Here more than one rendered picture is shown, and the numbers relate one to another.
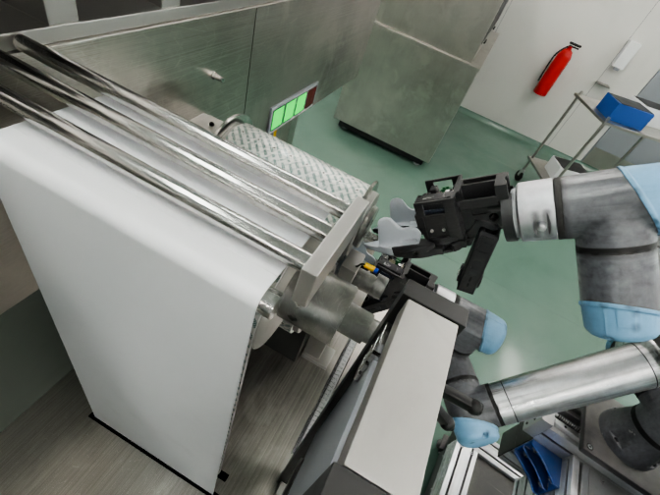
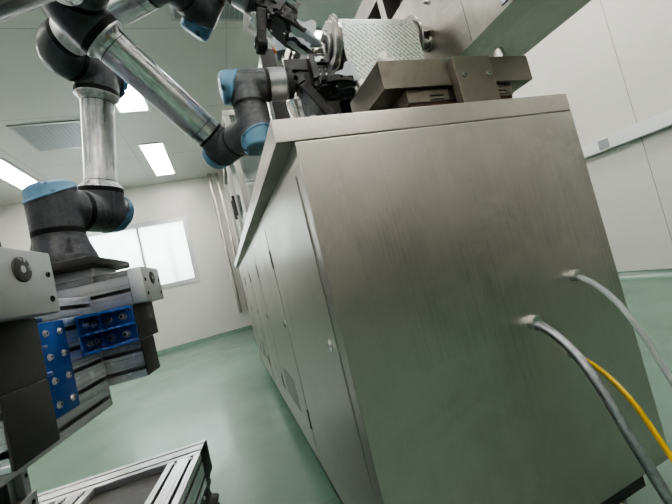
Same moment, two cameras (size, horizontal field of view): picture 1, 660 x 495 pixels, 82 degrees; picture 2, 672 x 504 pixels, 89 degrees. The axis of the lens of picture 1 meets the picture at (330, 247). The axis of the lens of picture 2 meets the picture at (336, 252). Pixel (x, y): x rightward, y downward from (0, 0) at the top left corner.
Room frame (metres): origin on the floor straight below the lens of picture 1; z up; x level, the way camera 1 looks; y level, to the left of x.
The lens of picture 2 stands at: (1.24, -0.59, 0.65)
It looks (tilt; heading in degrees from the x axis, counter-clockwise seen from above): 3 degrees up; 151
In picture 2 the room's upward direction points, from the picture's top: 14 degrees counter-clockwise
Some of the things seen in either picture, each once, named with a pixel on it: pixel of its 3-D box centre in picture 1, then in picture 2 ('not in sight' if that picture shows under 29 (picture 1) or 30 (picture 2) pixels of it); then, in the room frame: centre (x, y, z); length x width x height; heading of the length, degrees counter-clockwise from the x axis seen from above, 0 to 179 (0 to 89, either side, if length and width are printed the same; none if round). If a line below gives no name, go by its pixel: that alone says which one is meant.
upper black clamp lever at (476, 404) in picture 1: (453, 395); not in sight; (0.17, -0.14, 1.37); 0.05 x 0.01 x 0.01; 80
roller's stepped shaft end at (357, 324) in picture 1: (370, 331); not in sight; (0.23, -0.07, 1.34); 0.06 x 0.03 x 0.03; 80
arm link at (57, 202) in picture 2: not in sight; (56, 207); (0.12, -0.76, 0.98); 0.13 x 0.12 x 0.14; 135
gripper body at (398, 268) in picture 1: (399, 282); (308, 79); (0.53, -0.15, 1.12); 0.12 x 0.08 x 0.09; 80
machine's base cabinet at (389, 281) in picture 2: not in sight; (325, 314); (-0.43, 0.19, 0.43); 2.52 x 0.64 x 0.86; 170
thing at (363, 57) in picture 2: not in sight; (391, 77); (0.57, 0.08, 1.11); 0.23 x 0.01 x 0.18; 80
